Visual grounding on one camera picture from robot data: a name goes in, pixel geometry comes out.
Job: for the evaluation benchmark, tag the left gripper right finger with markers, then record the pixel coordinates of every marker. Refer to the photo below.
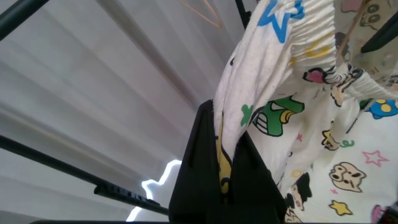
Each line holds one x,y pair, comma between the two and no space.
255,193

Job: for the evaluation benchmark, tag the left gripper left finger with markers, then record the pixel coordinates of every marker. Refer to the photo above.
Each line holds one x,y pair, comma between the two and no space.
196,180

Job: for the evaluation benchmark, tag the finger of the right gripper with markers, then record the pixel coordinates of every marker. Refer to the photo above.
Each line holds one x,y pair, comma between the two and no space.
385,32

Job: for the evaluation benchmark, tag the pink clothes hanger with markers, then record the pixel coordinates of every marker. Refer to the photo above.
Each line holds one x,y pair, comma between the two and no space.
352,29
217,25

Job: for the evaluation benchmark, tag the cream printed garment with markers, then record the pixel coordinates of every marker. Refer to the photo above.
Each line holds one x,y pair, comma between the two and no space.
311,124

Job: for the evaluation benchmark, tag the white curtain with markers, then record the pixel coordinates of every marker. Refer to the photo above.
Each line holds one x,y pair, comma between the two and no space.
109,93

